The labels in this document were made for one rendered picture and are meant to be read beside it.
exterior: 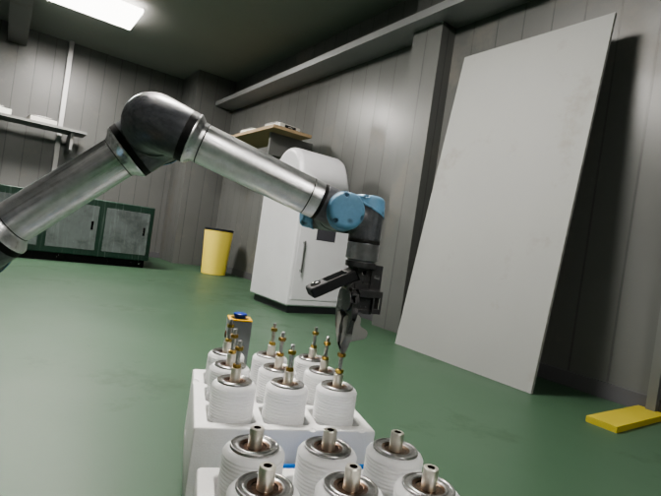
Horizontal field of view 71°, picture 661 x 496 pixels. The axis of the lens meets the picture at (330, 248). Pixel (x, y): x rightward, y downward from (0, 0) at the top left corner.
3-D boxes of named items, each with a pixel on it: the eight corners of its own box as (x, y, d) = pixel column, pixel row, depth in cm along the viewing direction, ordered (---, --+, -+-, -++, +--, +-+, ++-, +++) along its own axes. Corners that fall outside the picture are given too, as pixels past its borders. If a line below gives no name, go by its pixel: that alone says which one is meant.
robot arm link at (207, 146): (128, 63, 77) (379, 192, 89) (138, 83, 88) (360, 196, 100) (96, 125, 77) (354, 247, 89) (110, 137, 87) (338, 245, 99)
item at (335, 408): (310, 473, 102) (322, 392, 102) (301, 453, 112) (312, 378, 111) (351, 473, 105) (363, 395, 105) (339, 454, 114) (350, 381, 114)
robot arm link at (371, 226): (346, 194, 111) (380, 200, 113) (339, 239, 111) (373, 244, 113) (356, 191, 103) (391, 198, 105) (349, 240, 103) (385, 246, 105)
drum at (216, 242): (232, 277, 577) (238, 231, 577) (204, 275, 556) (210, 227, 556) (220, 273, 607) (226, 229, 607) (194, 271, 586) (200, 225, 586)
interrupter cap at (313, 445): (310, 461, 70) (311, 456, 70) (300, 439, 77) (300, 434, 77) (357, 462, 72) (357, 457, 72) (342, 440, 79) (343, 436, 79)
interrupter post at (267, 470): (256, 495, 59) (260, 469, 59) (254, 485, 61) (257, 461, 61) (274, 495, 59) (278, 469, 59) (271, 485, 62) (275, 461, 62)
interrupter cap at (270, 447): (230, 460, 67) (231, 455, 67) (227, 437, 74) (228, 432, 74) (282, 461, 69) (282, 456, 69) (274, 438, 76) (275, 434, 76)
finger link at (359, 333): (367, 356, 106) (372, 316, 107) (343, 355, 104) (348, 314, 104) (361, 353, 109) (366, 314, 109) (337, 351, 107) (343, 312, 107)
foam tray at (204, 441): (180, 517, 92) (194, 427, 92) (183, 432, 129) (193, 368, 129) (364, 511, 103) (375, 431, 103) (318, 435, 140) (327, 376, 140)
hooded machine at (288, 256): (344, 316, 389) (367, 157, 388) (285, 314, 356) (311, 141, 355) (302, 301, 443) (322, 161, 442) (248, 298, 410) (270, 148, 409)
